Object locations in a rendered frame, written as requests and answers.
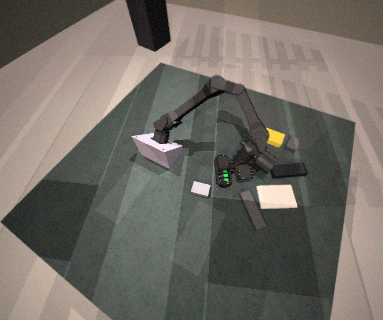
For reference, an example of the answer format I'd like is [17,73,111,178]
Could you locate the cream flat sheet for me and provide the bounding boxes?
[257,185,298,209]

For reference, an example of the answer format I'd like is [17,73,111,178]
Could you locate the yellow rectangular block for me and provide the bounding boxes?
[267,128,284,148]

